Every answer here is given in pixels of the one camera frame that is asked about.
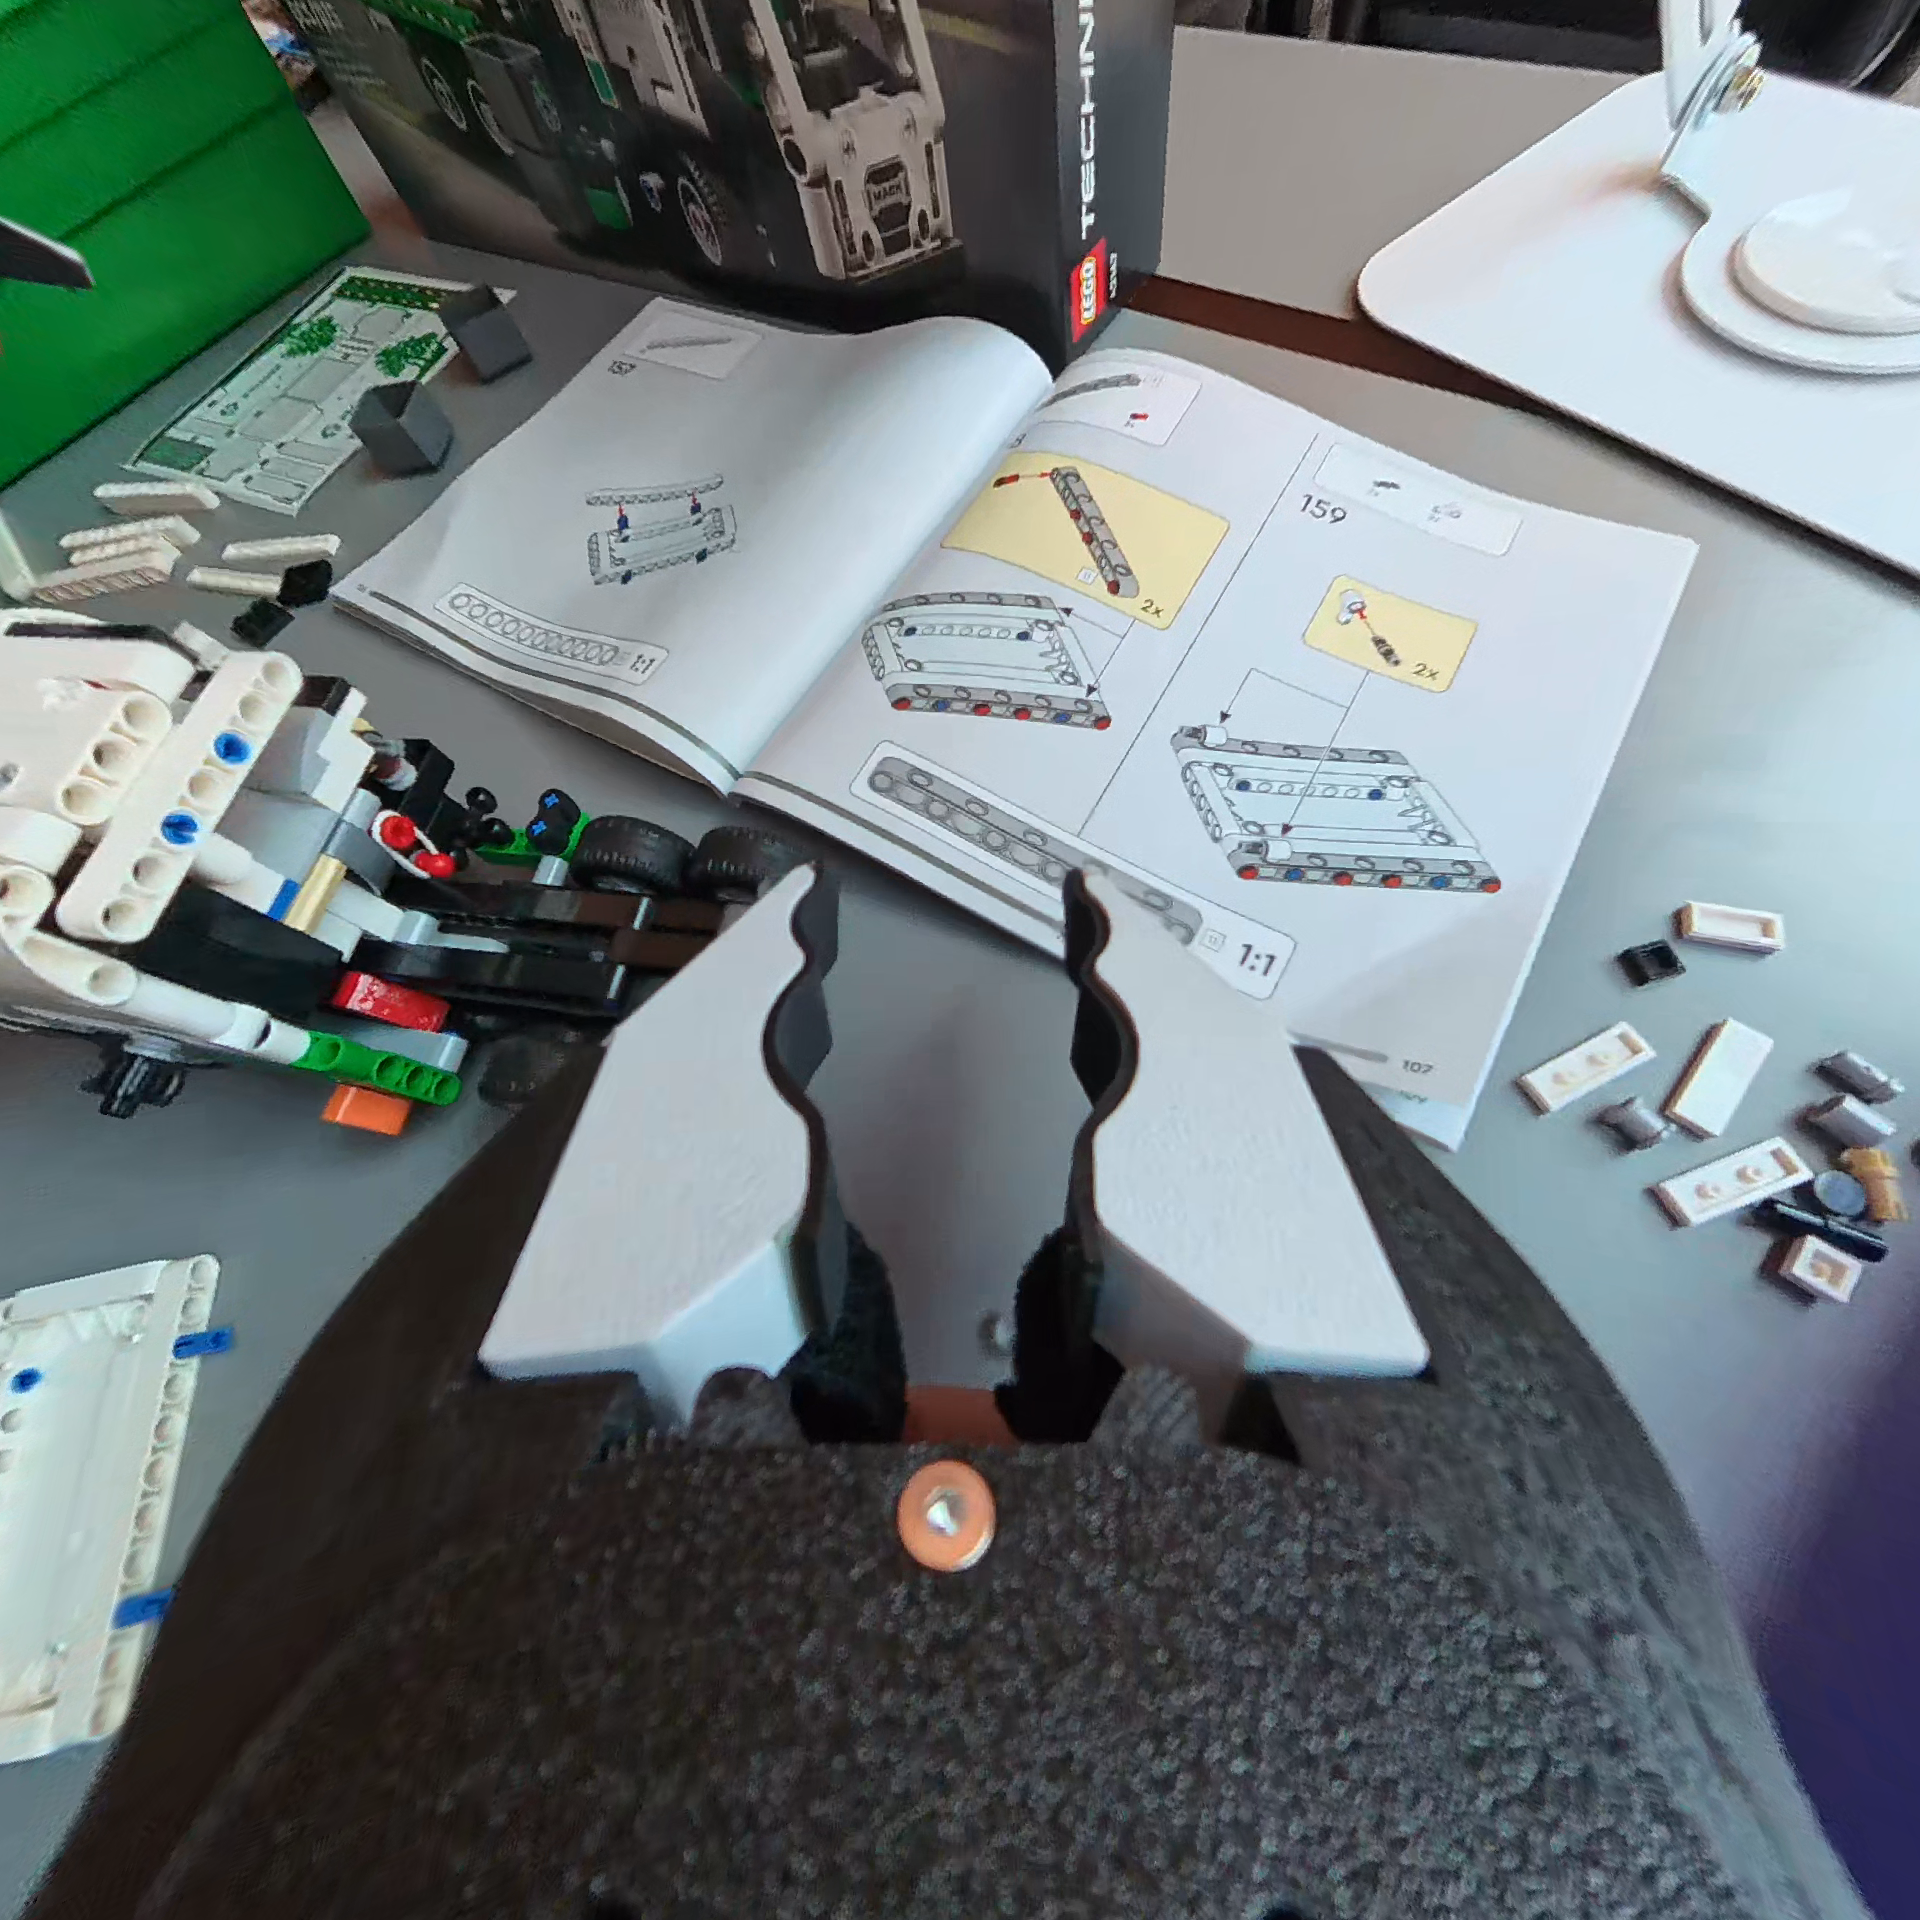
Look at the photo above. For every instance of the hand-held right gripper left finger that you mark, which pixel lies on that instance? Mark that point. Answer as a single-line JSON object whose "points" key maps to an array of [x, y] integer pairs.
{"points": [[675, 1171]]}

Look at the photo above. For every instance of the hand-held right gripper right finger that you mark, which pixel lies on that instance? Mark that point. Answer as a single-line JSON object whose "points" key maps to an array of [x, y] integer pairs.
{"points": [[1230, 1187]]}

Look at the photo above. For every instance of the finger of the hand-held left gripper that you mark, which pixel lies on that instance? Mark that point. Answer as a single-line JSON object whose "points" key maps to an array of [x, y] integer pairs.
{"points": [[39, 254]]}

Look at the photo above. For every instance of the white lego frame panel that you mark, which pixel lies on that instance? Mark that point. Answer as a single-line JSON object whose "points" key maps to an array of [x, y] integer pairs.
{"points": [[73, 1471]]}

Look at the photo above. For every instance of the group of white lego beams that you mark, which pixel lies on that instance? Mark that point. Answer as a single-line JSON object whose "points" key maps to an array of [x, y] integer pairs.
{"points": [[159, 498]]}

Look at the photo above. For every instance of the orange lego piece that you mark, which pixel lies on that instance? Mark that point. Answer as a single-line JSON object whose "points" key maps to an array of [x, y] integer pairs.
{"points": [[369, 1111]]}

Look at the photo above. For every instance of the dark grey Lego block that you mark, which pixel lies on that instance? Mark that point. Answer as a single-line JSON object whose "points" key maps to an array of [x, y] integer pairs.
{"points": [[402, 432], [487, 333]]}

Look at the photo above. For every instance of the small black lego connector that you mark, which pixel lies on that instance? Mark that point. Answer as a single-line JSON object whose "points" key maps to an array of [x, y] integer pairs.
{"points": [[259, 623], [308, 584]]}

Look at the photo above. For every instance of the group of small lego pieces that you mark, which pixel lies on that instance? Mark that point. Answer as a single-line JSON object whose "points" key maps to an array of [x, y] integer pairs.
{"points": [[1716, 1079]]}

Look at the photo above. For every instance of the black lego wheel assembly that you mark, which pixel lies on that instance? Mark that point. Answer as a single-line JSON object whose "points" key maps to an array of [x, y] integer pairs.
{"points": [[149, 752]]}

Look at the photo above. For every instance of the black lego set box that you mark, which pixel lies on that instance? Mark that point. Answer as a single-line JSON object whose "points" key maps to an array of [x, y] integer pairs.
{"points": [[675, 149]]}

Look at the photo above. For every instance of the open lego instruction booklet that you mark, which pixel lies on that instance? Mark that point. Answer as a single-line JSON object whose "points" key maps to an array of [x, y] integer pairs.
{"points": [[842, 494]]}

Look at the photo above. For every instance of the green plastic bin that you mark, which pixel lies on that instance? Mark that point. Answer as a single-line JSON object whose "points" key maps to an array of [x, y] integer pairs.
{"points": [[149, 178]]}

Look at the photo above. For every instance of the green white sticker sheet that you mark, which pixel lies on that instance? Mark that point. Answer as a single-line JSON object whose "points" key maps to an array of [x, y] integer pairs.
{"points": [[278, 399]]}

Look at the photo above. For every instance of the white document stand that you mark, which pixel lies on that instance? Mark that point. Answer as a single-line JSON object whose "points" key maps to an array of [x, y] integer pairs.
{"points": [[1575, 301]]}

